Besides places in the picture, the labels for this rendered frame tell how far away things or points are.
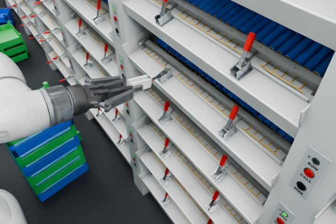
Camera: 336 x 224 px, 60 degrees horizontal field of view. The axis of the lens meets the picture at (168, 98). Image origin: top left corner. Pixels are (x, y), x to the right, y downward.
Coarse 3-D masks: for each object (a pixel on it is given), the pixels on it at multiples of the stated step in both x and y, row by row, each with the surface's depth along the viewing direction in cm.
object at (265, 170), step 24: (144, 48) 98; (144, 72) 93; (168, 96) 87; (192, 96) 81; (192, 120) 81; (216, 120) 75; (240, 120) 73; (240, 144) 69; (264, 144) 68; (264, 168) 64
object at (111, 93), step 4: (116, 88) 76; (120, 88) 77; (124, 88) 77; (128, 88) 77; (92, 92) 72; (96, 92) 72; (100, 92) 73; (104, 92) 74; (108, 92) 74; (112, 92) 75; (116, 92) 76; (120, 92) 77; (108, 96) 75; (112, 96) 76
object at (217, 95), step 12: (156, 48) 92; (168, 60) 88; (180, 72) 86; (192, 72) 83; (192, 84) 82; (204, 84) 79; (216, 96) 76; (228, 108) 75; (240, 108) 72; (252, 120) 69; (264, 132) 67; (276, 144) 65; (288, 144) 64
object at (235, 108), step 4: (232, 108) 67; (236, 108) 66; (232, 112) 67; (236, 112) 67; (232, 116) 67; (228, 120) 69; (232, 120) 68; (228, 124) 69; (224, 128) 70; (228, 128) 69
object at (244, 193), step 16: (144, 96) 109; (160, 96) 106; (144, 112) 110; (160, 112) 103; (176, 112) 101; (160, 128) 101; (176, 128) 97; (192, 128) 96; (176, 144) 94; (192, 144) 92; (208, 144) 91; (192, 160) 89; (208, 160) 88; (224, 160) 79; (208, 176) 85; (224, 176) 84; (240, 176) 83; (224, 192) 81; (240, 192) 80; (256, 192) 79; (240, 208) 78; (256, 208) 77
